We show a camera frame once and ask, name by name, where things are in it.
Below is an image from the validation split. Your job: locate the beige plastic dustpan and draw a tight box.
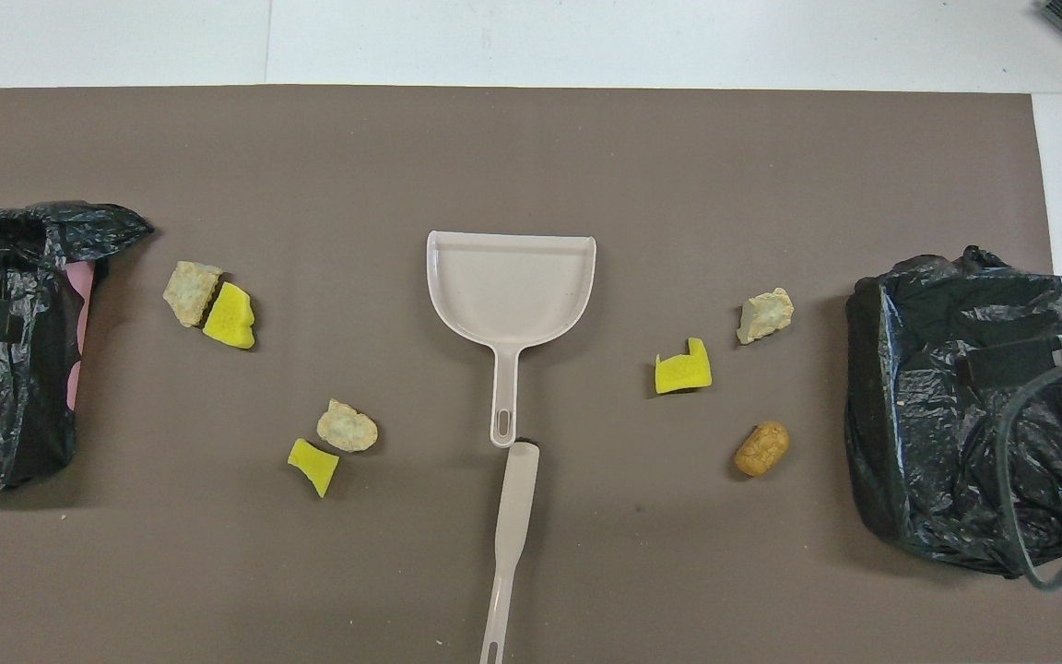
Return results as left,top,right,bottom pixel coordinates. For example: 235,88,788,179
426,231,597,449

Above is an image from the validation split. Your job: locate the notched yellow sponge piece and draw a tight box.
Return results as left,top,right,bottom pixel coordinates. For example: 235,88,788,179
655,338,713,396

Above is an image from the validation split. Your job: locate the pink plastic bin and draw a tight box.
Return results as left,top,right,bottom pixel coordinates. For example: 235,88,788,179
65,260,94,411

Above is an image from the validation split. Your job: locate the beige foam chunk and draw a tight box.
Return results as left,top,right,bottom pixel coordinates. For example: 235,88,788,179
737,288,795,346
316,398,379,453
163,261,224,327

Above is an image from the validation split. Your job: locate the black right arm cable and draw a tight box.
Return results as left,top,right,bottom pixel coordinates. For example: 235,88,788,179
995,360,1062,591

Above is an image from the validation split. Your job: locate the brown table mat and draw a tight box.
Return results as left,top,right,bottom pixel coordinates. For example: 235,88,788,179
0,86,1062,664

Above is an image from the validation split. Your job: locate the brown cork lump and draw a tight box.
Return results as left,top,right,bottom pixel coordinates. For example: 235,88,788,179
734,421,791,478

